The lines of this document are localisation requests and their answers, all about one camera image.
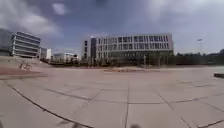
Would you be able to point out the large white grid-front building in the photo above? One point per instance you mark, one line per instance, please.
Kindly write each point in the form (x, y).
(133, 45)

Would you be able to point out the grey paved plaza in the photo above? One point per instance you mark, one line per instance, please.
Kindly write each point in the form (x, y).
(133, 90)

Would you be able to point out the low white building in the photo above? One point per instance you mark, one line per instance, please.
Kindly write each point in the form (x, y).
(63, 56)

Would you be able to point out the row of dark trees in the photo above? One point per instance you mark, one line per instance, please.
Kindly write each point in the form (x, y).
(196, 58)

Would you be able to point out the bicycle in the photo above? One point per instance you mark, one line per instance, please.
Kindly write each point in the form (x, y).
(25, 66)

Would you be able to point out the light pole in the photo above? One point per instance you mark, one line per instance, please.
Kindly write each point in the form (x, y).
(199, 46)

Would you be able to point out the grey banded building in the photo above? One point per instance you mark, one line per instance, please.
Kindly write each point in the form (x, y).
(23, 45)

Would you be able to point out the dark low bench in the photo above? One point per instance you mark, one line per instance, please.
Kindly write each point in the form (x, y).
(219, 75)

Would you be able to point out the pale sloped wall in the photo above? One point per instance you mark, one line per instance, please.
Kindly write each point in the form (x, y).
(16, 61)

